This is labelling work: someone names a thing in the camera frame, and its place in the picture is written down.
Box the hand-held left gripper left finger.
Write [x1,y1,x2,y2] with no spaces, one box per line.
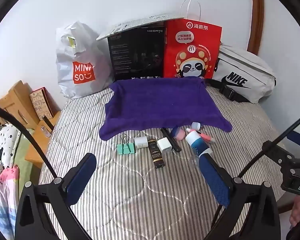
[15,152,97,240]

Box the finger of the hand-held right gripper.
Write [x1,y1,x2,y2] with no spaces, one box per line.
[286,130,300,150]
[262,140,296,166]

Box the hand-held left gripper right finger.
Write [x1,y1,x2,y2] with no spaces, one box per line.
[199,152,281,240]

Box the blue and white bottle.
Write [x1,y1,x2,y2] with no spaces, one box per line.
[185,131,213,157]

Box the pink pen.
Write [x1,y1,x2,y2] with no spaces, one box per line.
[186,127,215,144]

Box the mint green binder clip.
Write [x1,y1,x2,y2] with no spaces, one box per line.
[117,134,135,155]

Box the pink round case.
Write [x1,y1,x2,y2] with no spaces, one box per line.
[170,126,187,140]

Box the white charger plug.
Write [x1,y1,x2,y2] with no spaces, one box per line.
[157,137,172,155]

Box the black box with gold print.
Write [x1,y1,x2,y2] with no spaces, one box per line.
[148,139,166,169]

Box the white cylindrical container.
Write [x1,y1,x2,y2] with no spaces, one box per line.
[134,136,148,150]

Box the person's right hand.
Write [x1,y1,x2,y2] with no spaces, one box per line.
[289,195,300,227]

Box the striped quilt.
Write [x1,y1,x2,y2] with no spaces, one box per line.
[38,80,294,240]

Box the wooden nightstand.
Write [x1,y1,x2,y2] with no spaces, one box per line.
[0,80,63,169]

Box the green sheet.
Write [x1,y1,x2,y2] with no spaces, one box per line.
[15,127,41,188]

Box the small glass jar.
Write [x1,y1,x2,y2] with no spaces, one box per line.
[41,124,52,138]

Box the pink printed cloth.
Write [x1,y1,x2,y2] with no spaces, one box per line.
[0,165,19,240]

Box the white dotted cloth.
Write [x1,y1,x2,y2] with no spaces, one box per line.
[0,124,22,170]

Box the patterned book with red edge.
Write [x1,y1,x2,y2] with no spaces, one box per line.
[29,87,54,120]

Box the white waist bag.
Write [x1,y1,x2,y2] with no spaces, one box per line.
[205,44,278,104]

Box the purple towel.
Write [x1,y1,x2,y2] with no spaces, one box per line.
[99,77,233,142]

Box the white plastic shopping bag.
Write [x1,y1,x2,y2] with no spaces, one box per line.
[56,21,114,99]

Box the brown wooden headboard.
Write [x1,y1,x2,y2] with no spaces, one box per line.
[247,0,265,55]

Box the black cardboard box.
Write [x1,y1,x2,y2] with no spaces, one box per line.
[107,22,165,82]

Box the red paper bag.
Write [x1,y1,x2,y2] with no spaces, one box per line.
[163,0,222,80]

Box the grey printed cardboard sheet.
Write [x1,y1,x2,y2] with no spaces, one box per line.
[96,12,184,41]

